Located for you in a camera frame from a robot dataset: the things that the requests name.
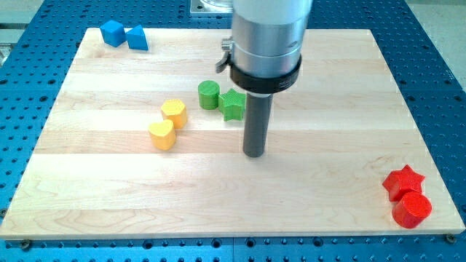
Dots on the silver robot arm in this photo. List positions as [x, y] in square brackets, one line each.
[264, 50]

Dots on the wooden board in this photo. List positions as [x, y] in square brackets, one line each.
[334, 136]

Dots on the green star block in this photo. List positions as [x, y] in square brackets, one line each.
[232, 105]

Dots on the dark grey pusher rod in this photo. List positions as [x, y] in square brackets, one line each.
[258, 108]

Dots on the green cylinder block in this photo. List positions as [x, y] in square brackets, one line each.
[208, 92]

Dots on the yellow hexagon block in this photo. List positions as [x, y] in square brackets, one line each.
[175, 110]

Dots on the yellow heart block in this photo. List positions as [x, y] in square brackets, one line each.
[162, 134]

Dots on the blue triangle block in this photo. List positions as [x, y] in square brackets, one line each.
[136, 38]

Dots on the blue cube block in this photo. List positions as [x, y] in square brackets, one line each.
[113, 33]

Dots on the red star block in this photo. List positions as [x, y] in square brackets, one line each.
[400, 182]

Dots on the red cylinder block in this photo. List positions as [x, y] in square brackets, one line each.
[411, 210]

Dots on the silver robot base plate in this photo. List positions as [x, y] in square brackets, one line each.
[210, 7]

